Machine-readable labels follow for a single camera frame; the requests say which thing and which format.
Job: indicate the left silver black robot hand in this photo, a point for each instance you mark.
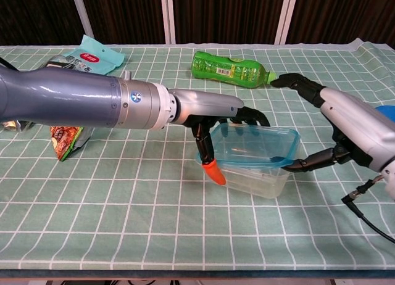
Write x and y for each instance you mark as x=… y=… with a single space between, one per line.
x=206 y=104

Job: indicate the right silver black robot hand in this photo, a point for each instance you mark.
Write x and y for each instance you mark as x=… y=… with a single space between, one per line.
x=361 y=127

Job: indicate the clear plastic food container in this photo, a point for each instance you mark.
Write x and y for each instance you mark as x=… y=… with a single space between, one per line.
x=256 y=183

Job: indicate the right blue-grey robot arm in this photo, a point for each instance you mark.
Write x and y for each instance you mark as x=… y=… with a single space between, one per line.
x=390 y=180

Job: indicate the blue round disc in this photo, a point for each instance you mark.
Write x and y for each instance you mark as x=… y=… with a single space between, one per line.
x=387 y=110

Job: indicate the green tea bottle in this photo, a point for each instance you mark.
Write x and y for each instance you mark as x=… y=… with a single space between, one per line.
x=228 y=69

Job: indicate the light blue snack packet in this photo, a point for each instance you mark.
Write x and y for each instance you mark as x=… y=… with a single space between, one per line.
x=105 y=58

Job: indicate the green checkered tablecloth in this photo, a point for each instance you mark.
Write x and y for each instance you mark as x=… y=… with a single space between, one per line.
x=123 y=220

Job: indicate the orange green snack bag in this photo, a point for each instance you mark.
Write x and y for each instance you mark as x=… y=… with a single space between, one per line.
x=66 y=141

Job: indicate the white metal frame post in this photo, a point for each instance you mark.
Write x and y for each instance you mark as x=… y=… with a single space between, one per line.
x=168 y=16
x=286 y=16
x=81 y=13

